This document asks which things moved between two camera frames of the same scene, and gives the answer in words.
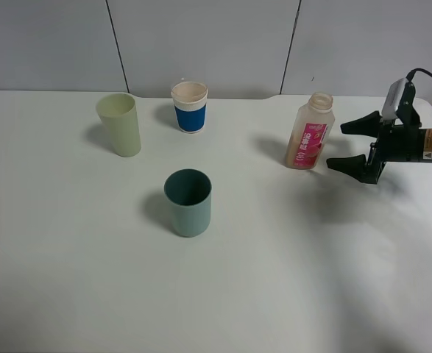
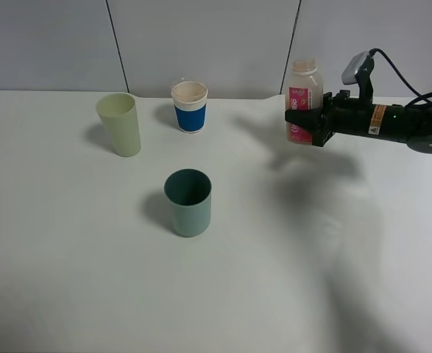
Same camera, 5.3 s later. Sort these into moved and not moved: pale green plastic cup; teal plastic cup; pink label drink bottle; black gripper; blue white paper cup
Moved: black gripper; pink label drink bottle
Not moved: teal plastic cup; pale green plastic cup; blue white paper cup
